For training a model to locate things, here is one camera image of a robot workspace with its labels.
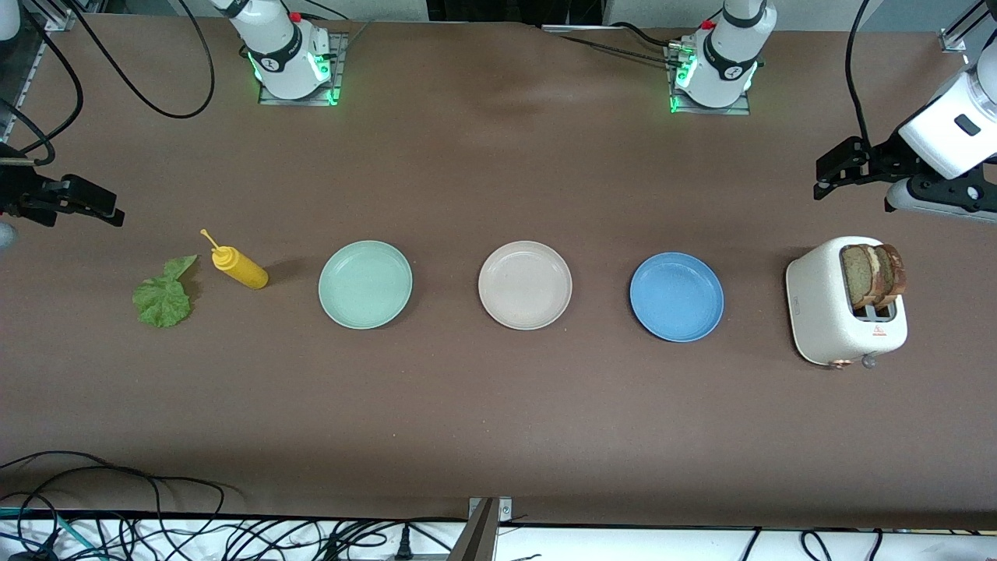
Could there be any brown crust bread slice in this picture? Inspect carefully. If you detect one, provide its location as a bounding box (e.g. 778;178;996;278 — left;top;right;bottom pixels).
840;244;879;310
871;243;907;306

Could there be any green lettuce leaf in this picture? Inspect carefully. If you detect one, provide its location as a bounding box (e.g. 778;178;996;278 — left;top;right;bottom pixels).
132;255;199;329

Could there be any yellow squeeze bottle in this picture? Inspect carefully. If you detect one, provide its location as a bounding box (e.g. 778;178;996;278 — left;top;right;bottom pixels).
199;228;270;291

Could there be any blue round plate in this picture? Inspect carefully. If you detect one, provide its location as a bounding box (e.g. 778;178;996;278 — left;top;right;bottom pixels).
629;252;725;343

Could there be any mint green round plate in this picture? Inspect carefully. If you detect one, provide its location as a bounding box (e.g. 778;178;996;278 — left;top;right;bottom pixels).
318;240;414;330

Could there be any beige round plate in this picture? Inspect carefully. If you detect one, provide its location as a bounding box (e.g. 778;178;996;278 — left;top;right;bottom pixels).
477;240;573;331

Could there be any white two-slot toaster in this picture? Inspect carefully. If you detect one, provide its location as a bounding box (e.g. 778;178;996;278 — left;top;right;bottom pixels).
785;236;910;370

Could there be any dark background box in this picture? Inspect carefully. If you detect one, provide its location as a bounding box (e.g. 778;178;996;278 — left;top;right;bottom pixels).
427;0;604;24

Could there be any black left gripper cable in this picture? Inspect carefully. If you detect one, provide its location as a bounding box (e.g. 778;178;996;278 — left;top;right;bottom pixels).
845;0;873;145

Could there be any black curved cable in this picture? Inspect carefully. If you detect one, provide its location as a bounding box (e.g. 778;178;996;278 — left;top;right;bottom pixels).
0;8;84;166

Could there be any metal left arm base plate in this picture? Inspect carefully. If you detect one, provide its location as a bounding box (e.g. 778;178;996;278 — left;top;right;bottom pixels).
664;43;753;116

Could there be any aluminium frame rail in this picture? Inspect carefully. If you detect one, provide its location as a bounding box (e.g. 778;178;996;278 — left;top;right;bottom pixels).
939;0;997;55
0;0;79;141

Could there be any black looping cable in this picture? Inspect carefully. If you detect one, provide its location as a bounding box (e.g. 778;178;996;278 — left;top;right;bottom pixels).
66;0;217;120

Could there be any thin black base cable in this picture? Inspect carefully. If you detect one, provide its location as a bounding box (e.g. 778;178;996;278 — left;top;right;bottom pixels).
557;22;678;67

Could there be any long black floor cable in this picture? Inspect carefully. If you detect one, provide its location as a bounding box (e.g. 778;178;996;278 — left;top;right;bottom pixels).
0;450;227;561

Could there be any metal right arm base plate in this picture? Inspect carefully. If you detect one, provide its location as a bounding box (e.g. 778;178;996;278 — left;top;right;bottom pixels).
257;31;349;107

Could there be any teal cable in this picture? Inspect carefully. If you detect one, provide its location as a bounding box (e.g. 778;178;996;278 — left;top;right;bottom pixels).
0;506;106;561

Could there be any grey metal post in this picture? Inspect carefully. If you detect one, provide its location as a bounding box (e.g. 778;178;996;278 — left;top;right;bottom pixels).
448;496;513;561

